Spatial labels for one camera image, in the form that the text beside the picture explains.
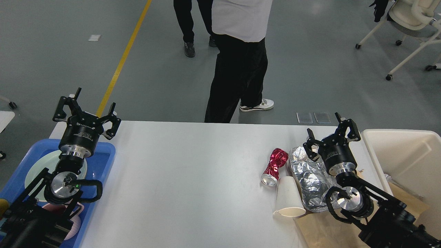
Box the crumpled aluminium foil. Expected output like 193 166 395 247
288 146 337 213

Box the chair caster at left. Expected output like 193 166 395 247
0 96 18 110

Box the white office chair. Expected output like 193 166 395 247
355 0 441 81

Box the white side table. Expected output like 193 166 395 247
0 111 15 133

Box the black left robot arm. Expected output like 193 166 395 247
1 88 121 248

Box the pink HOME mug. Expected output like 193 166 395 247
42 203 84 241

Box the clear floor plate left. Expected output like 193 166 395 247
296 112 314 124

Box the teal mug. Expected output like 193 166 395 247
0 199 10 223

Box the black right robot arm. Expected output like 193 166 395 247
303 113 440 248

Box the crushed red can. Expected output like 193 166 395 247
260 148 289 187

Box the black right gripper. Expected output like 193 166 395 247
303 112 361 176

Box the brown paper bag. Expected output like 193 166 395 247
297 175 430 248

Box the person in white sneakers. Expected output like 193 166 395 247
204 0 274 123

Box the clear floor plate right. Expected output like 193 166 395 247
314 112 331 124

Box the beige plastic bin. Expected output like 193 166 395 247
362 129 441 239

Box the black garment on chair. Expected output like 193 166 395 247
369 0 389 23

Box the white paper cup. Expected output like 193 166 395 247
274 176 307 218

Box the clear floor plate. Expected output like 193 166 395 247
296 112 314 124
314 112 331 124

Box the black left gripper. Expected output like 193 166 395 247
52 87 122 159

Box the person in dark sneakers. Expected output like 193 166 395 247
173 0 217 58

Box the mint green plate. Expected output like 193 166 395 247
24 150 87 202

